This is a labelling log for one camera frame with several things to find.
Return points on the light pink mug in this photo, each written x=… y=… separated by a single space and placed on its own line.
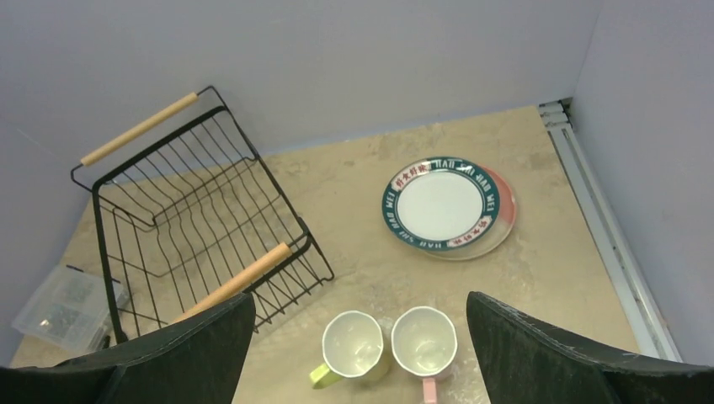
x=425 y=344

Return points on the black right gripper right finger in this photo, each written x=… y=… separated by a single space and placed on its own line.
x=526 y=360

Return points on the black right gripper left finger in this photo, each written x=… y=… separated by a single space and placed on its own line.
x=198 y=360

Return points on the black wire dish rack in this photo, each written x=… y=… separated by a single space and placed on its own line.
x=189 y=212

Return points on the aluminium rail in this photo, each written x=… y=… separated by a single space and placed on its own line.
x=650 y=329

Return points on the clear plastic screw box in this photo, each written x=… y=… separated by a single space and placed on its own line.
x=69 y=309

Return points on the yellow-green mug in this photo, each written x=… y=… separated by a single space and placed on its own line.
x=353 y=348

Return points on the green rimmed white plate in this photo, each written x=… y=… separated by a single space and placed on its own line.
x=439 y=204

